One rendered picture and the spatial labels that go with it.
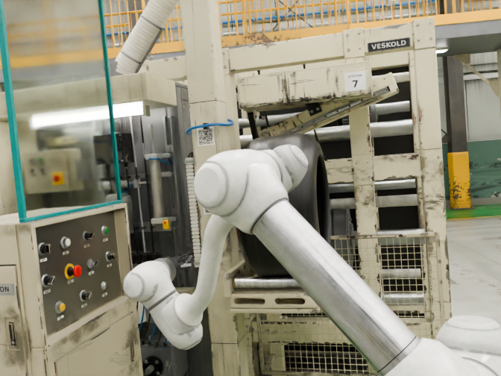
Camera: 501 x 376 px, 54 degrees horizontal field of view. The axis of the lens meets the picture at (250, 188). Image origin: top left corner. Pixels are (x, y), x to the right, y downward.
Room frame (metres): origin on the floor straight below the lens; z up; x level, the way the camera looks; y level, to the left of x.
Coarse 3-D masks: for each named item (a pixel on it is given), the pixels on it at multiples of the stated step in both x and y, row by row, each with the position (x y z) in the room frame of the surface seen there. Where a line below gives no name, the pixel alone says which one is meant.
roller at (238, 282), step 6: (282, 276) 1.94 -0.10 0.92; (288, 276) 1.94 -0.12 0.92; (234, 282) 1.98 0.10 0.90; (240, 282) 1.97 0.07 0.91; (246, 282) 1.96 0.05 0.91; (252, 282) 1.95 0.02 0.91; (258, 282) 1.95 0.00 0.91; (264, 282) 1.94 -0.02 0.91; (270, 282) 1.93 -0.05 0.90; (276, 282) 1.93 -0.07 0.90; (282, 282) 1.92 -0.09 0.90; (288, 282) 1.91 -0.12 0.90; (294, 282) 1.91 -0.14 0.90
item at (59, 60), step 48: (0, 0) 1.42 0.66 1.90; (48, 0) 1.64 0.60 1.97; (96, 0) 1.91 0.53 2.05; (0, 48) 1.42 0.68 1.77; (48, 48) 1.61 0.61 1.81; (96, 48) 1.88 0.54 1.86; (48, 96) 1.59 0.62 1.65; (96, 96) 1.85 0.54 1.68; (48, 144) 1.56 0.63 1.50; (96, 144) 1.82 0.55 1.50; (48, 192) 1.54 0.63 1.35; (96, 192) 1.79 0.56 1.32
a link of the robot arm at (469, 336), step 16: (464, 320) 1.00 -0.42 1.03; (480, 320) 1.00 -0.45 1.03; (448, 336) 0.98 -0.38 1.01; (464, 336) 0.95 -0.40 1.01; (480, 336) 0.94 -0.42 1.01; (496, 336) 0.94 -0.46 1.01; (464, 352) 0.94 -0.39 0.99; (480, 352) 0.93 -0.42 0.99; (496, 352) 0.93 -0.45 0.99; (496, 368) 0.90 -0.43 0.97
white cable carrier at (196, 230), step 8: (192, 168) 2.13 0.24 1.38; (192, 176) 2.11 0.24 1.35; (192, 184) 2.11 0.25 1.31; (192, 192) 2.11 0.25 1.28; (192, 200) 2.11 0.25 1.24; (192, 208) 2.11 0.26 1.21; (192, 224) 2.12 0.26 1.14; (192, 232) 2.11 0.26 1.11; (200, 232) 2.12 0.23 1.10; (192, 240) 2.11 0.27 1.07; (200, 240) 2.11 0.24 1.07; (200, 248) 2.11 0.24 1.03; (200, 256) 2.11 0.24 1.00
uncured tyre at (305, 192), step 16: (256, 144) 1.96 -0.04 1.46; (272, 144) 1.93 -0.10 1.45; (288, 144) 1.91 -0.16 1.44; (304, 144) 1.91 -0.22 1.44; (320, 160) 2.14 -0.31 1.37; (304, 176) 1.80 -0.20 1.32; (320, 176) 2.27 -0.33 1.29; (304, 192) 1.78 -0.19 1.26; (320, 192) 2.30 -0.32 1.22; (304, 208) 1.77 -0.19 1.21; (320, 208) 2.30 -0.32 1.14; (320, 224) 2.28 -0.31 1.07; (240, 240) 1.87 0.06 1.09; (256, 240) 1.82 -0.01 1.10; (256, 256) 1.85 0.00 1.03; (272, 256) 1.84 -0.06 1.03; (256, 272) 1.95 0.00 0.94; (272, 272) 1.92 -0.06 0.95; (288, 272) 1.90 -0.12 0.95
